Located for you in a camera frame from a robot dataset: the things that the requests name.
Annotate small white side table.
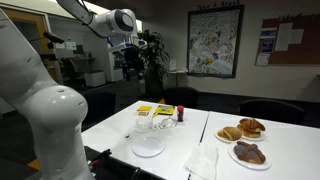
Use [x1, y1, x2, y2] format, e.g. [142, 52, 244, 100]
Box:
[167, 67, 190, 88]

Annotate black office chair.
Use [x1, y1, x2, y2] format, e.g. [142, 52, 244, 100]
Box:
[80, 91, 117, 132]
[238, 98, 306, 126]
[162, 86, 200, 110]

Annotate white plate under stacked breads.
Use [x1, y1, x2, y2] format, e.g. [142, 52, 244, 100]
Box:
[238, 129, 267, 142]

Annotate purple bottle with red cap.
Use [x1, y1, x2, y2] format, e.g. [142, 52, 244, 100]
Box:
[176, 105, 185, 123]

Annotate round white plate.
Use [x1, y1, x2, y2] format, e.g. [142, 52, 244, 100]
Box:
[131, 136, 166, 159]

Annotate black clamp with red tip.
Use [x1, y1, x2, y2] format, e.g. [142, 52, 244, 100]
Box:
[87, 148, 113, 168]

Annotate clear glass cup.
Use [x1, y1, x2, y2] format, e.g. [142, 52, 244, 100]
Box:
[134, 115, 154, 134]

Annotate golden folded bread roll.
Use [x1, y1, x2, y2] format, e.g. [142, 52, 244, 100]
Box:
[217, 126, 243, 142]

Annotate black camera on stand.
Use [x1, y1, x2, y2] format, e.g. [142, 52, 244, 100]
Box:
[42, 31, 65, 45]

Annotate blue flyer with white border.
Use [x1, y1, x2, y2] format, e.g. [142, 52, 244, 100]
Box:
[259, 37, 277, 55]

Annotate light tan bread bun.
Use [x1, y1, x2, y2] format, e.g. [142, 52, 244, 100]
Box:
[236, 124, 262, 139]

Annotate tall white paper sheet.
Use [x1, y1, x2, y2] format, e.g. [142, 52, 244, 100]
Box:
[274, 22, 294, 52]

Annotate dark brown cross-topped bread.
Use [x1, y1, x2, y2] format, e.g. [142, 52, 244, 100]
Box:
[233, 140, 267, 165]

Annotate green potted plant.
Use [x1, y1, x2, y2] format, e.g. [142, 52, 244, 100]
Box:
[137, 29, 171, 83]

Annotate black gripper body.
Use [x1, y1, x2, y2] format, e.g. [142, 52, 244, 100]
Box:
[124, 45, 142, 68]

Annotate small blue flyer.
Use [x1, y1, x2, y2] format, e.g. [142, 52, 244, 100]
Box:
[260, 27, 279, 39]

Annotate framed colourful map poster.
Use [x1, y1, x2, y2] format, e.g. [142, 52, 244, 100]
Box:
[186, 4, 246, 80]

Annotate white storage box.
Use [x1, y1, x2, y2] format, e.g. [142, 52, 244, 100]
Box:
[83, 70, 107, 88]

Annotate yellow snack packet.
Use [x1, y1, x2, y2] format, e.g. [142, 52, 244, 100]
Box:
[152, 104, 176, 118]

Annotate brown cork board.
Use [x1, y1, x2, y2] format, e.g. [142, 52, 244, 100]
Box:
[254, 13, 320, 67]

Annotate clear glass bowl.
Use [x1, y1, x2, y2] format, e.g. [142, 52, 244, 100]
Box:
[151, 117, 179, 132]

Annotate square white paper sheet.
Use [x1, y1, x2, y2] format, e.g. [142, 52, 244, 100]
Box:
[290, 28, 305, 45]

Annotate white plate under dark bread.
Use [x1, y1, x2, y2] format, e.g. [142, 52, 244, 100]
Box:
[227, 141, 272, 171]

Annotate small white notice sheet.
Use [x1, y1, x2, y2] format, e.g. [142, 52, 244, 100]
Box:
[255, 53, 271, 67]

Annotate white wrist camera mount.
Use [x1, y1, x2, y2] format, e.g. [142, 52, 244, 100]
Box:
[130, 36, 148, 48]

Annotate white plate under golden roll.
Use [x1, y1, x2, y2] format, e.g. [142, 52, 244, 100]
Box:
[214, 128, 243, 144]

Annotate yellow sticky note pad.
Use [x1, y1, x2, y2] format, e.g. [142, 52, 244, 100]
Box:
[136, 105, 153, 112]

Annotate dark plant pot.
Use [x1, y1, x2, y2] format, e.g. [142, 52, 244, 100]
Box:
[144, 79, 165, 98]

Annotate brown crusty bread bun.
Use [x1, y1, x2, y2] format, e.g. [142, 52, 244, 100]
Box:
[238, 117, 267, 134]

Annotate white paper napkin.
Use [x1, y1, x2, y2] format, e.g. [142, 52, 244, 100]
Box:
[185, 143, 220, 180]

